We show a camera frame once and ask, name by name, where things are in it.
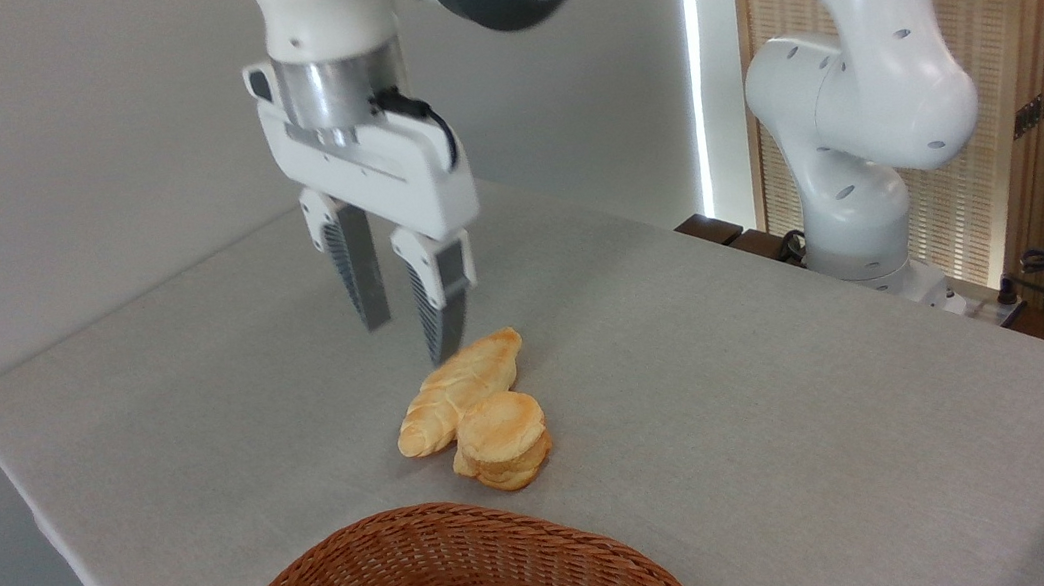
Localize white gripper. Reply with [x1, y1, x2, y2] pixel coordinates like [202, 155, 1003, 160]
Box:
[255, 74, 500, 387]

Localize round golden bread roll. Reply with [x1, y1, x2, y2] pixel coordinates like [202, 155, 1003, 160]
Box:
[443, 387, 559, 499]

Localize long croissant-shaped bread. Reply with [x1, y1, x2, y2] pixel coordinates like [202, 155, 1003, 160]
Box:
[385, 325, 538, 461]

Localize brown wicker basket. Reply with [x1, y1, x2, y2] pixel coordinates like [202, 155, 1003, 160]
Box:
[196, 468, 707, 586]

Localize dark wooden block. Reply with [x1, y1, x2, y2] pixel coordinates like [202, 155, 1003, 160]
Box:
[726, 221, 810, 277]
[674, 209, 747, 254]

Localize grey tablecloth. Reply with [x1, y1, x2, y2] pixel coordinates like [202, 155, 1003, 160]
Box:
[0, 103, 1044, 586]

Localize brass hinge on screen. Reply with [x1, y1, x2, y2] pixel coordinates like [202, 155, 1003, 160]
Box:
[1007, 77, 1044, 140]

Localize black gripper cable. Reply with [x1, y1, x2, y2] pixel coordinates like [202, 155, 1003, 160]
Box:
[371, 79, 462, 180]

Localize black cable at arm base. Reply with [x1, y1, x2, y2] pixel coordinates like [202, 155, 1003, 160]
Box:
[773, 227, 812, 268]

